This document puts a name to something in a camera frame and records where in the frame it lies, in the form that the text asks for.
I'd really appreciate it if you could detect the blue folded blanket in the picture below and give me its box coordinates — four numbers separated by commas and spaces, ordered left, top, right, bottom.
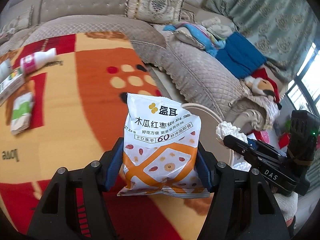
215, 31, 268, 78

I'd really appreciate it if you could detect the window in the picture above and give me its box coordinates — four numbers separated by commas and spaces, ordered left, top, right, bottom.
286, 42, 320, 123

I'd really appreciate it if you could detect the red orange printed blanket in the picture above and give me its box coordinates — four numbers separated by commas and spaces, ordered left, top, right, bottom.
0, 31, 217, 240

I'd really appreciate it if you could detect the cream crumpled cloth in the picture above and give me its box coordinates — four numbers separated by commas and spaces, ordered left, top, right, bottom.
201, 16, 234, 37

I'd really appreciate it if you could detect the large embroidered beige cushion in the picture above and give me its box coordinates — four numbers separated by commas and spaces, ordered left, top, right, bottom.
124, 0, 187, 25

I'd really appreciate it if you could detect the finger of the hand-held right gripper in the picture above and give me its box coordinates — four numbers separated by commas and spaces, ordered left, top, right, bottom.
223, 134, 287, 167
246, 138, 287, 157

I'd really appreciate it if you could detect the white round trash bin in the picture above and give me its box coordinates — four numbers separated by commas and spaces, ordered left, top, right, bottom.
180, 102, 234, 170

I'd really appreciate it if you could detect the white bottle pink label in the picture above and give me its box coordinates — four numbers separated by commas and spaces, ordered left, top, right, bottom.
19, 47, 58, 75

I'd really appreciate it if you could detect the orange white snack packet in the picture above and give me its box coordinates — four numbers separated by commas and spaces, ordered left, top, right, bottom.
117, 92, 211, 199

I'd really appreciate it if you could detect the colourful striped cloth pile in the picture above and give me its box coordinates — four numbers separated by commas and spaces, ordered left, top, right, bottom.
163, 22, 227, 57

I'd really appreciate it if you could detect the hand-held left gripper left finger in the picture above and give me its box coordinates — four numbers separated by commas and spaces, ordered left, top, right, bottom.
26, 137, 125, 240

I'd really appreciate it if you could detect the green white carton box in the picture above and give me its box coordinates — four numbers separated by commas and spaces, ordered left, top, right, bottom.
0, 67, 26, 105

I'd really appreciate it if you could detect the beige tufted sofa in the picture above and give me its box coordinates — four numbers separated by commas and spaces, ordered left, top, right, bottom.
0, 0, 284, 132

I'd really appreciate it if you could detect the santa plush toy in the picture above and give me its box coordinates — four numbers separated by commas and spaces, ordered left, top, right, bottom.
244, 68, 283, 110

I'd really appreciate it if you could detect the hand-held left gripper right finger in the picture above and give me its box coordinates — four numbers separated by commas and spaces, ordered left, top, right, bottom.
197, 146, 292, 240

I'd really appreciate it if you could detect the small embroidered beige cushion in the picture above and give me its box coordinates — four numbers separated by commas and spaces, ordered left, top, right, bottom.
0, 5, 35, 34

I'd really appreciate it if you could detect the white tissue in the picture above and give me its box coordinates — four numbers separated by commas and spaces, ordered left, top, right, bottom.
216, 121, 248, 146

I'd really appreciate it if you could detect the green white paper packet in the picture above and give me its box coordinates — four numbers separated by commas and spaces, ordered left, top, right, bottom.
10, 92, 35, 135

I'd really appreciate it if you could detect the plain white bottle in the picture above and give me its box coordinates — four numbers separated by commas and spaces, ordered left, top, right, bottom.
0, 58, 12, 80

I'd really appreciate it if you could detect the green patterned curtain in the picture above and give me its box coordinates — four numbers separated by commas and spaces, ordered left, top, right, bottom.
204, 0, 318, 83

